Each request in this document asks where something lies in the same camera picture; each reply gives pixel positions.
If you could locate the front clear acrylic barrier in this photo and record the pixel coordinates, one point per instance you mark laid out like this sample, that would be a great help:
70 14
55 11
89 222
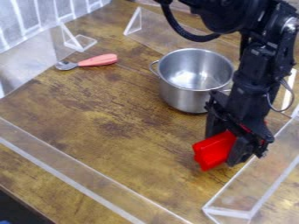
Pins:
117 197

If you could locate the right clear acrylic barrier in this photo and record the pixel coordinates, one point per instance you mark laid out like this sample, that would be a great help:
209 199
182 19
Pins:
237 203

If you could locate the red plastic block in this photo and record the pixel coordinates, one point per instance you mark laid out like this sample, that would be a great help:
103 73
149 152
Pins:
213 150

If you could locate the left clear acrylic barrier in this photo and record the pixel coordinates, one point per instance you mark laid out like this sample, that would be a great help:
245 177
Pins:
29 59

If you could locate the back clear acrylic barrier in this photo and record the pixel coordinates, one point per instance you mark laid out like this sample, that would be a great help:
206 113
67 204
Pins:
150 30

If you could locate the silver steel pot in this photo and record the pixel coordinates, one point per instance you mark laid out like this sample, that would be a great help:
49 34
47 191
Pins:
190 72

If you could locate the spoon with pink handle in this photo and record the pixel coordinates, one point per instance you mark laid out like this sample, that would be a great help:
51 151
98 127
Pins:
105 59

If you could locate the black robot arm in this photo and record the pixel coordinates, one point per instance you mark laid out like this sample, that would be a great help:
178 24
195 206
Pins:
269 25

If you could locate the clear acrylic barrier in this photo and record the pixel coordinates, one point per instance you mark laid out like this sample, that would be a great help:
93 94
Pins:
117 197
237 203
150 30
29 59

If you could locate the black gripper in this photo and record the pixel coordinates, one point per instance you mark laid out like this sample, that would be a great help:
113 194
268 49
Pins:
245 106

